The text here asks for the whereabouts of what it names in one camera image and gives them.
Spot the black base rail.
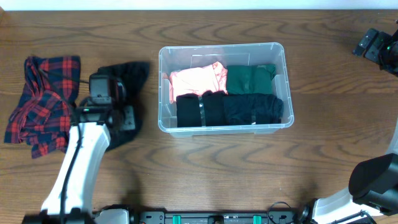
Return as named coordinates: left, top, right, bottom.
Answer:
left=130, top=210, right=297, bottom=224

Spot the black garment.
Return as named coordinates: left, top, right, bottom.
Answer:
left=96, top=62, right=150, bottom=151
left=176, top=91, right=227, bottom=128

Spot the red navy plaid shirt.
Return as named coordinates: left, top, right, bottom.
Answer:
left=4, top=55, right=81, bottom=159

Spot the dark green garment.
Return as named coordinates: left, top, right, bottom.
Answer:
left=226, top=64, right=276, bottom=95

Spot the pink shirt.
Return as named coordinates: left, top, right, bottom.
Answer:
left=169, top=62, right=228, bottom=103

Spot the navy garment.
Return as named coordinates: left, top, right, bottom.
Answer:
left=223, top=93, right=284, bottom=125

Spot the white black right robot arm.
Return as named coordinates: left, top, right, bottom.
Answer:
left=294, top=28, right=397, bottom=223

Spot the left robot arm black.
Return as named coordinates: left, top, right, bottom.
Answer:
left=23, top=81, right=136, bottom=223

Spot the clear plastic storage bin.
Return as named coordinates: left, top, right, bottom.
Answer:
left=158, top=42, right=295, bottom=138

